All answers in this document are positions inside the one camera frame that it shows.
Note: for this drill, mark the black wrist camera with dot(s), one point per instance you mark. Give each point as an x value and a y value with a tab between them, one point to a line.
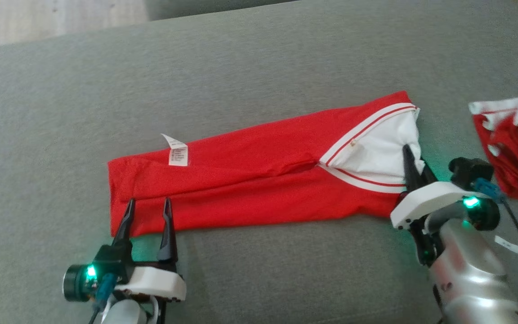
113	261
466	168

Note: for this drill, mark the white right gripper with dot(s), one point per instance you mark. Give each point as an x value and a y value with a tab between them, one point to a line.
430	198

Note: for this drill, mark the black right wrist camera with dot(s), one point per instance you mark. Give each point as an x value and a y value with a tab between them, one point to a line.
466	168

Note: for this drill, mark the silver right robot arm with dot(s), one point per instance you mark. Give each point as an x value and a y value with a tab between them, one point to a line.
475	279

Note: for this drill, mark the red shirt white striped trim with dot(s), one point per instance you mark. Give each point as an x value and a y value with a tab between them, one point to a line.
250	180

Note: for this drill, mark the grey sofa seat cushion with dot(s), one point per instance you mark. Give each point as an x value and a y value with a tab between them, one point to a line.
205	6

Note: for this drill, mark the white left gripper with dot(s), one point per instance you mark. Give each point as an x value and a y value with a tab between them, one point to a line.
155	281

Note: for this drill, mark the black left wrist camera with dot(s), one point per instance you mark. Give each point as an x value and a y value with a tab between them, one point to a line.
113	261

